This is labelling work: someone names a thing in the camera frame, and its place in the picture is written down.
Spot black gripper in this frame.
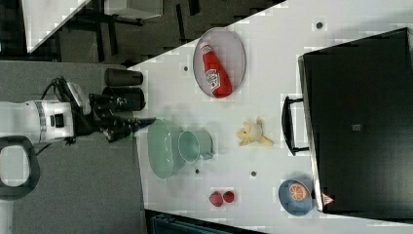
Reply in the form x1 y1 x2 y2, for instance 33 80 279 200
76 94 156 142

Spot peeled toy banana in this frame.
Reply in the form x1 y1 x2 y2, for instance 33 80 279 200
236 118 274 146

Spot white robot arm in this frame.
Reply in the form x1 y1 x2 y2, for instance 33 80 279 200
1 95 155 202

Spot green mug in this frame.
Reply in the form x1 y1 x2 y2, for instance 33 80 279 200
178 131 213 163

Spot lower black cylinder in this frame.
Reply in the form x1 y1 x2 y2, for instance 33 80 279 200
102 87 146 112

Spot black cylinder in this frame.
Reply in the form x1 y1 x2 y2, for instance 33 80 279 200
104 68 143 87
102 87 146 112

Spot upper black cylinder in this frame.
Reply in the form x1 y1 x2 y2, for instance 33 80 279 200
104 68 143 87

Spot red ketchup bottle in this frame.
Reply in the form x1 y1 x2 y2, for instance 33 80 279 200
201 42 233 98

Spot larger toy strawberry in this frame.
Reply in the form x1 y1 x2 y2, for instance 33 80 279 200
208 191 223 207

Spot grey plate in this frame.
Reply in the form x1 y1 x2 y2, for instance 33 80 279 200
193 27 246 98

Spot smaller toy strawberry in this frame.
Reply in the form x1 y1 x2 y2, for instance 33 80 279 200
223 191 235 203

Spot white side table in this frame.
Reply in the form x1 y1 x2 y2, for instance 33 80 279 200
20 0 91 54

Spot orange slice toy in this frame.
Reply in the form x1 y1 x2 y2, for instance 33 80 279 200
289 182 310 202

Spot blue bowl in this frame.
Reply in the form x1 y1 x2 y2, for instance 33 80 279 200
279 178 314 216

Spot black toaster oven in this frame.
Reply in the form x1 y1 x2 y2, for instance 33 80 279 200
297 27 413 223

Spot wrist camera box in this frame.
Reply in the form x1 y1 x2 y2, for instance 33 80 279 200
67 82 92 115

